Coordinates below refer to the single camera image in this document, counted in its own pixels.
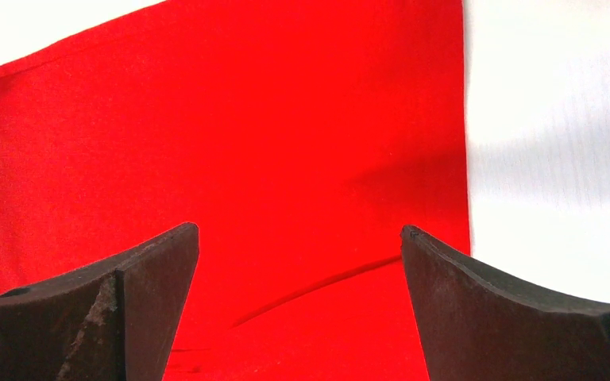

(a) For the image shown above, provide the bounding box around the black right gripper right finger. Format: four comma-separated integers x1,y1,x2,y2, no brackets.
401,225,610,380

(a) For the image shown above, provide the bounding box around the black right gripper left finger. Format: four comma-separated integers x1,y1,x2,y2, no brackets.
0,223,199,380

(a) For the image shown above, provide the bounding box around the red t-shirt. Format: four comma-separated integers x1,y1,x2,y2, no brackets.
0,1,470,380

